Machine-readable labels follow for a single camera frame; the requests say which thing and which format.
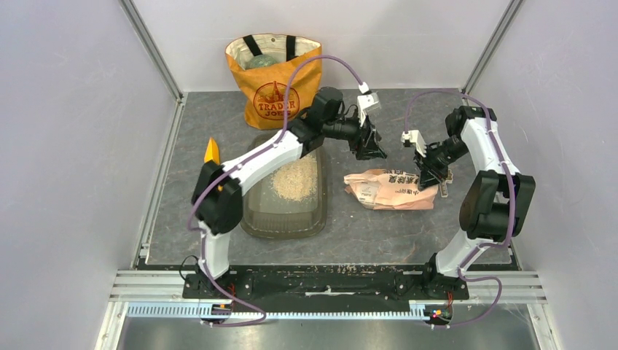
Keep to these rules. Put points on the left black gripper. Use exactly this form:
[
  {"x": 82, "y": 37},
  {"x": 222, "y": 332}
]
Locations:
[{"x": 366, "y": 146}]

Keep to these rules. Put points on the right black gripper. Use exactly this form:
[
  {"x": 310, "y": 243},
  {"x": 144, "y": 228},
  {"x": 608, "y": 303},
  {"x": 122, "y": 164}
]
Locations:
[{"x": 427, "y": 177}]

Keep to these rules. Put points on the torn bag top strip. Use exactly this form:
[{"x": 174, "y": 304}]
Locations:
[{"x": 444, "y": 184}]

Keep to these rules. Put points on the pink litter bag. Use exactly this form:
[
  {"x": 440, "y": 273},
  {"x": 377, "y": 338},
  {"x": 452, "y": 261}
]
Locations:
[{"x": 390, "y": 189}]

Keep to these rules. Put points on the grey translucent litter box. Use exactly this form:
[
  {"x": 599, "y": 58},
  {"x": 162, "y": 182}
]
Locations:
[{"x": 266, "y": 215}]

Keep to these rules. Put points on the orange plastic scoop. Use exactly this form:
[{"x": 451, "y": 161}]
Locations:
[{"x": 212, "y": 152}]

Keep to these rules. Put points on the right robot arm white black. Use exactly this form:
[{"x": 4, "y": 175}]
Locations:
[{"x": 494, "y": 209}]

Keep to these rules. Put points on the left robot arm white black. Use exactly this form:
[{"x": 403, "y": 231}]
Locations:
[{"x": 217, "y": 200}]

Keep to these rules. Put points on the beige litter granule pile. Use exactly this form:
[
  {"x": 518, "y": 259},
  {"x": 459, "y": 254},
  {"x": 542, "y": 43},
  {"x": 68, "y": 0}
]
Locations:
[{"x": 296, "y": 181}]

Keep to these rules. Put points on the orange Trader Joe's bag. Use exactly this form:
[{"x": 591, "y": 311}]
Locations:
[{"x": 268, "y": 89}]

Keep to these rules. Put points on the green bundle inside bag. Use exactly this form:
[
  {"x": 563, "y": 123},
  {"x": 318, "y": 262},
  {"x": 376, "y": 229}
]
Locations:
[{"x": 261, "y": 61}]

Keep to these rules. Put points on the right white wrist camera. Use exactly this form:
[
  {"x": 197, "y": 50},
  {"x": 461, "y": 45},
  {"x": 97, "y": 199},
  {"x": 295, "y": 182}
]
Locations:
[{"x": 413, "y": 138}]

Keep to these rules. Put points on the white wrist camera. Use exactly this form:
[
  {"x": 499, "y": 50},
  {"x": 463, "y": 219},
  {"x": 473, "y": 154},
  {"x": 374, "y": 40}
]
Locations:
[
  {"x": 367, "y": 103},
  {"x": 413, "y": 138}
]

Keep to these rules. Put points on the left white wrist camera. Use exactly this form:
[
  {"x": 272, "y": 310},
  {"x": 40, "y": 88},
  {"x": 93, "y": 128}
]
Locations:
[{"x": 367, "y": 103}]

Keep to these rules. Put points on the right aluminium corner post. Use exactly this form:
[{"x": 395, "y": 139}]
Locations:
[{"x": 505, "y": 21}]

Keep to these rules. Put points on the aluminium corner post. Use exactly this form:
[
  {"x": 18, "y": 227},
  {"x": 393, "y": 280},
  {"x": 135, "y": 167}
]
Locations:
[
  {"x": 151, "y": 48},
  {"x": 505, "y": 21}
]

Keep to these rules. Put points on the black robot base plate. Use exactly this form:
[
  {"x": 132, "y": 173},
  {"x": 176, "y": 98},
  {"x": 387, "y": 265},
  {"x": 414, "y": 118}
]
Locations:
[{"x": 339, "y": 288}]

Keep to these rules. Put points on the left aluminium corner post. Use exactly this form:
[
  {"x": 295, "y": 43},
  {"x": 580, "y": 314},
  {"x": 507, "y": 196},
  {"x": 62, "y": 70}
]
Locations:
[{"x": 151, "y": 48}]

